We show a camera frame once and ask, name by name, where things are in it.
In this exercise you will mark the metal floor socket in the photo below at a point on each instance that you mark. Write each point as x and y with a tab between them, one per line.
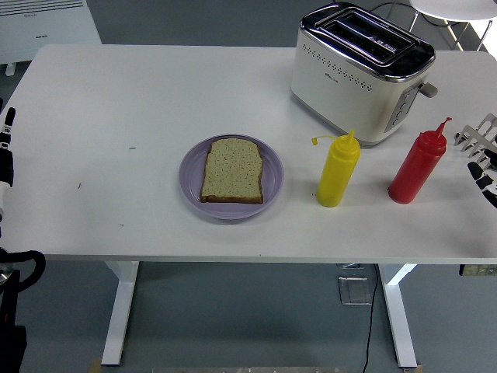
355	291

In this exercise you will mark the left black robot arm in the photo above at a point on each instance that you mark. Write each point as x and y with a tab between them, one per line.
8	311

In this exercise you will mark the desk height control panel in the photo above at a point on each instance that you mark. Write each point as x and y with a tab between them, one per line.
477	270

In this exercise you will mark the red squeeze bottle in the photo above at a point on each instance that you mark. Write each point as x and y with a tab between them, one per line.
417	167

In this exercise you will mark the metal toast rack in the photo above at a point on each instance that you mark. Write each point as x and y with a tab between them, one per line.
475	136

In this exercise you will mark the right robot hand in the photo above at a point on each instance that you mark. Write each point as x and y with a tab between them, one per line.
488	180

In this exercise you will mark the white table leg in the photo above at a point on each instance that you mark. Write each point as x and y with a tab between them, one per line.
120	311
400	318

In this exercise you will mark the white chrome toaster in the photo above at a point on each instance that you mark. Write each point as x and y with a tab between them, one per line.
341	89

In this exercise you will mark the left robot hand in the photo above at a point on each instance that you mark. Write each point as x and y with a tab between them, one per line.
6	163

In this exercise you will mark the bread slice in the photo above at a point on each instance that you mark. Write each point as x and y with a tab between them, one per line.
233	171

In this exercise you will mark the purple plate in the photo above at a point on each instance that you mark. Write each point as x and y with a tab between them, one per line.
190	182

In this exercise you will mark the yellow squeeze bottle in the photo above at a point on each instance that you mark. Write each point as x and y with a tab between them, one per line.
337	171

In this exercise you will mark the white heater unit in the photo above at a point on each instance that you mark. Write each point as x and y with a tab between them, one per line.
46	27

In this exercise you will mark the white round side table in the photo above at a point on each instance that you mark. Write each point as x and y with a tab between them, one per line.
454	9

